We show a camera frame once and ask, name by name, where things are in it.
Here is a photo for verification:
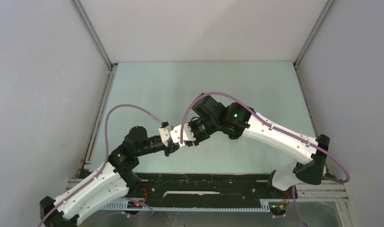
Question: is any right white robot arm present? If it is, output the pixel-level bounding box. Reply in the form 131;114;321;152
179;92;330;198

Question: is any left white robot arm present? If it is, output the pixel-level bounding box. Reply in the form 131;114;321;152
39;123;195;227

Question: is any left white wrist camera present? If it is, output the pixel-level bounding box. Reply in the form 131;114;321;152
159;125;173;147

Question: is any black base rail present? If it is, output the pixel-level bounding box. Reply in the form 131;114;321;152
128;173;296;210

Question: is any white slotted cable duct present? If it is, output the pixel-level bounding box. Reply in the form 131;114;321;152
104;200;271;212

